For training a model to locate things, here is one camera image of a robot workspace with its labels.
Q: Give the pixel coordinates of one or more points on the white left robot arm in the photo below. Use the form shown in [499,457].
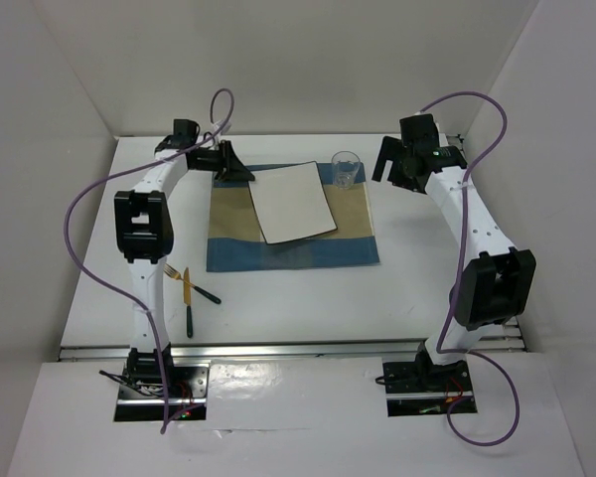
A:
[145,236]

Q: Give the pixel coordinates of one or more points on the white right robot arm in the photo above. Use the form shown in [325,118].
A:
[432,357]

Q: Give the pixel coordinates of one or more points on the aluminium front rail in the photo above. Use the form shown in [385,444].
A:
[254,351]

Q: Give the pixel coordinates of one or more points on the gold knife green handle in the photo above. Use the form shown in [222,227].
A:
[188,302]

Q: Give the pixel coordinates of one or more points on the clear plastic cup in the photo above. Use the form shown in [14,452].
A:
[345,167]

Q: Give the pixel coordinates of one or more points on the blue beige striped placemat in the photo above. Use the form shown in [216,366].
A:
[235,242]

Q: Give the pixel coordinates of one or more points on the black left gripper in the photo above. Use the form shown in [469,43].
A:
[231,169]

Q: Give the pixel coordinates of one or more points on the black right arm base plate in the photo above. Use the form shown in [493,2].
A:
[409,393]

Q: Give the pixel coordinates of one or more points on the gold fork green handle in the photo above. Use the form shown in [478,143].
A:
[176,275]

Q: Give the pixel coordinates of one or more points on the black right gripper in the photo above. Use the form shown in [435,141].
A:
[391,150]

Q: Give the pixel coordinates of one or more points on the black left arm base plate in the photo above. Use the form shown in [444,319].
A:
[143,402]

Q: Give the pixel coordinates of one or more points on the white square plate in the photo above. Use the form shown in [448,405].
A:
[290,203]

